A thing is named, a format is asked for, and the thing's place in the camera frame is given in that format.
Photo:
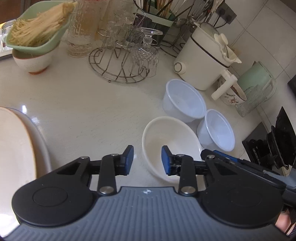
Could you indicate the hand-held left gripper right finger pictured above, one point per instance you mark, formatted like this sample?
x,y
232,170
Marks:
x,y
165,162

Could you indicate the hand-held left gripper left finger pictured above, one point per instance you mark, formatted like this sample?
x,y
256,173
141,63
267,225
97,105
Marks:
x,y
128,160

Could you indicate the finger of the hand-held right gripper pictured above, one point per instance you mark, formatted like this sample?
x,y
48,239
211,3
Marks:
x,y
225,155

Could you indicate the white ceramic bowl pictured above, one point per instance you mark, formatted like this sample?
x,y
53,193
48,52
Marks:
x,y
171,136

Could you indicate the large flower-print white plate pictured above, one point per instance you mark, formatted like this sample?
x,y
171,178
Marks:
x,y
18,150

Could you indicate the person's right forearm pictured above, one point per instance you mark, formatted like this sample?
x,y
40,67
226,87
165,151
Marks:
x,y
283,223

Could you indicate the translucent plastic bowl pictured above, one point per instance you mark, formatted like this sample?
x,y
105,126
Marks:
x,y
216,132
185,99

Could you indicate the floral ceramic mug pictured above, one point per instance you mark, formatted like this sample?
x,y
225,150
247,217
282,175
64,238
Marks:
x,y
231,97

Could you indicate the clear textured glass jar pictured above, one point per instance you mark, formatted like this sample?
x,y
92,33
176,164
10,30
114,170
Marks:
x,y
249,100

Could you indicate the light green kettle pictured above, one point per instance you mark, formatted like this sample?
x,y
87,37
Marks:
x,y
256,74

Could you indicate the white electric cooker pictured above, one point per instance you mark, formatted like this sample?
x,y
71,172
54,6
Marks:
x,y
201,62

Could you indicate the upside-down crystal glass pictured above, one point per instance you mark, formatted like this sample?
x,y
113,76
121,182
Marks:
x,y
144,59

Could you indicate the stemmed glass dish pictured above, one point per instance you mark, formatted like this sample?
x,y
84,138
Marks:
x,y
151,32

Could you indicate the clear drinking glass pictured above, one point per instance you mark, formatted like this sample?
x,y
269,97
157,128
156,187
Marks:
x,y
115,26

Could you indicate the textured glass pitcher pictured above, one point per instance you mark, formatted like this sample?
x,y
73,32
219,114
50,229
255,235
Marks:
x,y
79,34

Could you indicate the white bowl with brown foot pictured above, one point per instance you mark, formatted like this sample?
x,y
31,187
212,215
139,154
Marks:
x,y
34,61

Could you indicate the green chopstick holder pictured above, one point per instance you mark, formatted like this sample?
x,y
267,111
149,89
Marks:
x,y
159,20

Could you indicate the light green strainer basket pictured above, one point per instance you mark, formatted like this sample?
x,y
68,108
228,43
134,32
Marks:
x,y
44,45

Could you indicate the bundle of chopsticks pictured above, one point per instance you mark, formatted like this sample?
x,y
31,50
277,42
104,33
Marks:
x,y
159,7

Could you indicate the bundle of pale noodles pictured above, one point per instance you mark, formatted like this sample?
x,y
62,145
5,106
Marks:
x,y
39,26

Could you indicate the clear tumbler glass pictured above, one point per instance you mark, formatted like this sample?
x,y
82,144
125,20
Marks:
x,y
5,32

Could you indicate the dark wall power outlet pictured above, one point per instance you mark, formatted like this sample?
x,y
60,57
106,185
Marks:
x,y
225,10

